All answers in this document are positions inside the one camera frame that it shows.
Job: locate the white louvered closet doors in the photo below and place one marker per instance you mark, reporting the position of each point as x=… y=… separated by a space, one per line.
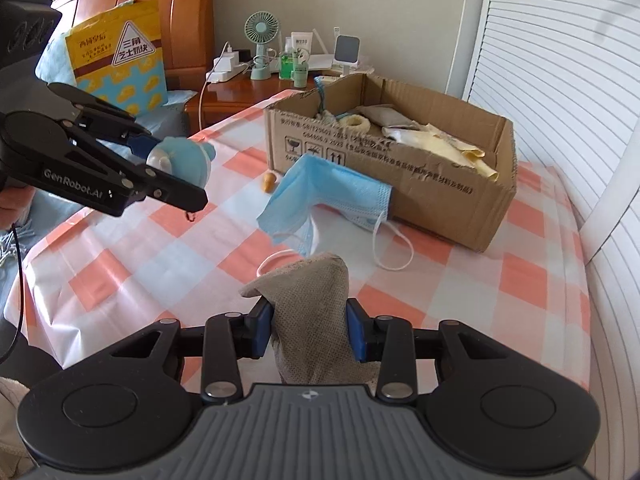
x=575 y=85

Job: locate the floral sachet with blue tassel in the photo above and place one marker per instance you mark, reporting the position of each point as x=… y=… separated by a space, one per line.
x=327 y=117

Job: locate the light blue pillow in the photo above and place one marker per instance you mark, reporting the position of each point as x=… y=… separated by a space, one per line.
x=170 y=100

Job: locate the black plug adapter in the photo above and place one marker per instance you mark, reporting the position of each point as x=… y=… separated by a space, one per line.
x=242 y=56

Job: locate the wooden headboard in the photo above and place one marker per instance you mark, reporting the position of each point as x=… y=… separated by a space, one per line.
x=180 y=20

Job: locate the pink white checked tablecloth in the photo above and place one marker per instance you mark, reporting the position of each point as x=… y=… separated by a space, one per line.
x=150 y=270

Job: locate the beige cloth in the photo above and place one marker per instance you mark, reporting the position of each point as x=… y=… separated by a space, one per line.
x=10 y=410

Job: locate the small orange toy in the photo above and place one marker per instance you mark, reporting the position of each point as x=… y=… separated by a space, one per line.
x=270 y=182

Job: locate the yellow printed snack bag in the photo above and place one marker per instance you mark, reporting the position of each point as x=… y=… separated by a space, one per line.
x=115 y=85

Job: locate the green liquid bottle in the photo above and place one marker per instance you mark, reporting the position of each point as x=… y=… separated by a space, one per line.
x=286 y=67

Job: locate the green desk fan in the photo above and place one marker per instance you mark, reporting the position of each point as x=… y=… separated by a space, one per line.
x=260 y=27

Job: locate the green cosmetic tube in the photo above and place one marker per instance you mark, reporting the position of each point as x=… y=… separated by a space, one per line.
x=301 y=77

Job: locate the tape roll in box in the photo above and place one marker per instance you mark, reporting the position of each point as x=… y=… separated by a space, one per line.
x=362 y=124

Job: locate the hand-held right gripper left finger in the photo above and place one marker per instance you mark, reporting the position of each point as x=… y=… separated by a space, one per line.
x=261 y=330

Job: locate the wooden nightstand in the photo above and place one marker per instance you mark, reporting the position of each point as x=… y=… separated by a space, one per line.
x=235 y=95

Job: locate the white power strip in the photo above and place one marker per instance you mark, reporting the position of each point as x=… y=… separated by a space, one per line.
x=222 y=70

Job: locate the blue face mask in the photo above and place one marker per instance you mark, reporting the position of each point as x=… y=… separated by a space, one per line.
x=362 y=219
x=320 y=185

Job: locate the cardboard box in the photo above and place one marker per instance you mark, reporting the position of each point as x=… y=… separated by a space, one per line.
x=450 y=200

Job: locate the yellow cleaning cloth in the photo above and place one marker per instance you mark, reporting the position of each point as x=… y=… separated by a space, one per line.
x=460 y=152

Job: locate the white stand with grey screen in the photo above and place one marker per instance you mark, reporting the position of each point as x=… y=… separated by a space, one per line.
x=347 y=47

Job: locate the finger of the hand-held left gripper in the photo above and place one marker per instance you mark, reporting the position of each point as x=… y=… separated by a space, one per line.
x=175 y=192
x=140 y=145

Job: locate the blue round plush toy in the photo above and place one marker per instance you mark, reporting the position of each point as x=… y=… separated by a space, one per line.
x=185 y=160

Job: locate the white box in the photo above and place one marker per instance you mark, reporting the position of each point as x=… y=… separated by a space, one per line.
x=320 y=62

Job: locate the white cloth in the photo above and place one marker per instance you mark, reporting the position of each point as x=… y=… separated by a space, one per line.
x=405 y=135

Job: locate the white cosmetic tube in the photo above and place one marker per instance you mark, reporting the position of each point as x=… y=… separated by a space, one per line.
x=302 y=40

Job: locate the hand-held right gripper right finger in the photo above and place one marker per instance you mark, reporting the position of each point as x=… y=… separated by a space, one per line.
x=357 y=335

